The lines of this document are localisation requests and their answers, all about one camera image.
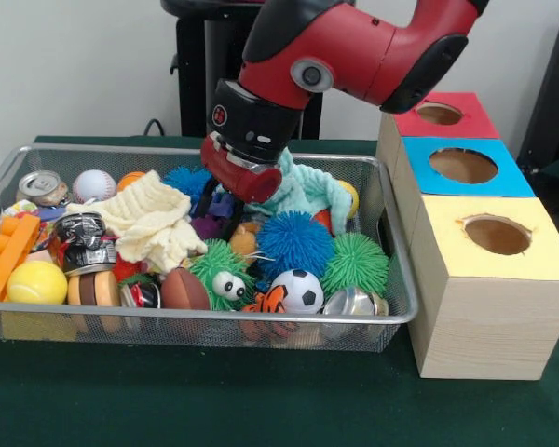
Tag small blue spiky ball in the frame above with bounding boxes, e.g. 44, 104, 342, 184
163, 166, 211, 201

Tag clear mesh bin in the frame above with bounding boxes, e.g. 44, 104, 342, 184
0, 142, 420, 353

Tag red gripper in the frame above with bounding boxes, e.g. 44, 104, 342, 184
199, 133, 284, 222

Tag white baseball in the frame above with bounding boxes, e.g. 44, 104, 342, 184
73, 169, 118, 204

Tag green spiky ball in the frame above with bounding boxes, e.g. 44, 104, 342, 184
320, 232, 391, 297

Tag wooden box with three holes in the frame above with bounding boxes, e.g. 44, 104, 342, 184
376, 91, 559, 381

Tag green furry googly-eyed toy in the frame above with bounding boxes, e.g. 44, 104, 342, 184
189, 240, 255, 312

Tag small soccer ball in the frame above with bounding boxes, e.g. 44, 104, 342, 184
270, 269, 326, 315

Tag yellow tennis ball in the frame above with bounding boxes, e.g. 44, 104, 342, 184
7, 260, 69, 305

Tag mint green cloth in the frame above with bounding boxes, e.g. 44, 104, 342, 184
247, 147, 355, 236

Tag orange toy brick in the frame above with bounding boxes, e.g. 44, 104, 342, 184
0, 213, 42, 302

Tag cream knitted cloth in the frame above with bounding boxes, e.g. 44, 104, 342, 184
68, 170, 208, 275

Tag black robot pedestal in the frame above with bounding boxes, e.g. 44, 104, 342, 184
161, 0, 327, 141

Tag yellow smiley ball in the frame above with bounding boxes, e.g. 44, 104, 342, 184
339, 180, 361, 220

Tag large blue spiky ball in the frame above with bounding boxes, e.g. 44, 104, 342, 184
258, 210, 334, 277

